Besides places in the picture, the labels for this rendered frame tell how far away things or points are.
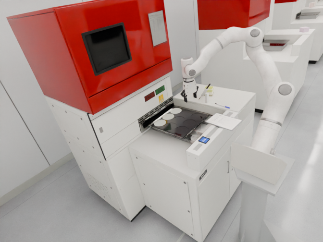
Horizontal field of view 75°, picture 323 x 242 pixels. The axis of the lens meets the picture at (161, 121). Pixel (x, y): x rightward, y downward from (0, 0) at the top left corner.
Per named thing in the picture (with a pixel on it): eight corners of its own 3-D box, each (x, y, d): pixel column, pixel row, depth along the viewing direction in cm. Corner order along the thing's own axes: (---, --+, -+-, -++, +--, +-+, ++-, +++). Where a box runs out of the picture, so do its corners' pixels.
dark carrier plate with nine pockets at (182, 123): (149, 125, 172) (149, 124, 171) (174, 106, 192) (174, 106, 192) (183, 137, 150) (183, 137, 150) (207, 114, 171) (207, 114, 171)
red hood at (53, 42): (43, 95, 175) (5, 17, 144) (118, 63, 223) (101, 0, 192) (93, 115, 129) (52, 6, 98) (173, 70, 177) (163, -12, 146)
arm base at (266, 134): (279, 161, 124) (290, 131, 125) (272, 156, 110) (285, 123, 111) (248, 149, 137) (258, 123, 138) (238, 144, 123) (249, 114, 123)
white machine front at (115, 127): (105, 160, 154) (86, 113, 133) (172, 110, 203) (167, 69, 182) (107, 161, 152) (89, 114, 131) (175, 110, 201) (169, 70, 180)
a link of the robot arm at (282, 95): (279, 128, 127) (293, 92, 128) (285, 123, 110) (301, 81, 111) (258, 121, 132) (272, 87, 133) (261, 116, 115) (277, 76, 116)
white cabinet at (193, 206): (146, 211, 207) (127, 147, 165) (199, 154, 264) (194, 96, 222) (203, 251, 168) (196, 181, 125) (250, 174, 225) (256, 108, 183)
